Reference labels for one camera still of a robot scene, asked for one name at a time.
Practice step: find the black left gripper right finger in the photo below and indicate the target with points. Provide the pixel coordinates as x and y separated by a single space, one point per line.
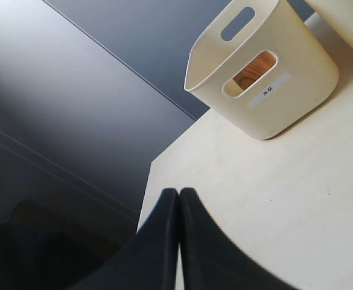
210 260

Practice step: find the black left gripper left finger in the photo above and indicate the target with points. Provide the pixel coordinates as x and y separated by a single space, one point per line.
149 260

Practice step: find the brown wooden cup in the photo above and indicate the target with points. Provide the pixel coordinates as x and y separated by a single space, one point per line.
263 62

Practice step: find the cream left storage bin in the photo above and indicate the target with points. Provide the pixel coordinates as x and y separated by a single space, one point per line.
303 77

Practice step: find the cream storage bin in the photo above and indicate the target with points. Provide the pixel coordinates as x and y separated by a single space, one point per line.
303 77
338 14

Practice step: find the cream middle storage bin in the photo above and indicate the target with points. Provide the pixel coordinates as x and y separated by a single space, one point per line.
338 14

